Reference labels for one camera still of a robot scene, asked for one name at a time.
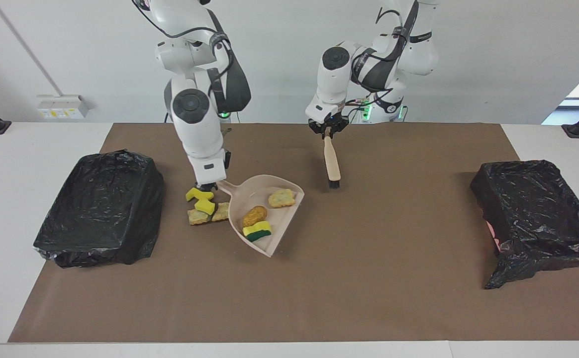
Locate white wall socket panel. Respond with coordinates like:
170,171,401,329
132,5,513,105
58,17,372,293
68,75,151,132
37,94,91,120

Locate yellow notched sponge piece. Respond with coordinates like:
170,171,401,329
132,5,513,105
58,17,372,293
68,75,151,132
185,186,215,202

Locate brown paper table mat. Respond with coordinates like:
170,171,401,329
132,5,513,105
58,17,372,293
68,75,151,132
8,123,579,344

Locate brown nugget shaped toy food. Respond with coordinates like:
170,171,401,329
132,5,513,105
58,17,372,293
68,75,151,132
242,205,268,227

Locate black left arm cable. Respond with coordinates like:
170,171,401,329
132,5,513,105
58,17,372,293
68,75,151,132
347,0,419,107

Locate beige plastic dustpan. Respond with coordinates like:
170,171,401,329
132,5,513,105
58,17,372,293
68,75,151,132
217,174,305,258

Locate yellow sponge with green side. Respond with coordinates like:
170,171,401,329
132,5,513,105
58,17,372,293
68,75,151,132
243,221,273,244

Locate beige hand brush black bristles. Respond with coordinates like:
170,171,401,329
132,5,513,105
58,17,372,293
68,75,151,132
323,133,342,190

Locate tan striped bread piece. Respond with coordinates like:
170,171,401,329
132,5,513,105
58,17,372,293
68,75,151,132
268,188,297,208

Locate black trash bag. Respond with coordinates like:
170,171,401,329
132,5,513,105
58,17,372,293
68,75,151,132
33,149,165,269
470,160,579,290

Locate white wall cable conduit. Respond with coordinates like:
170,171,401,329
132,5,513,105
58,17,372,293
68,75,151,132
0,0,66,97

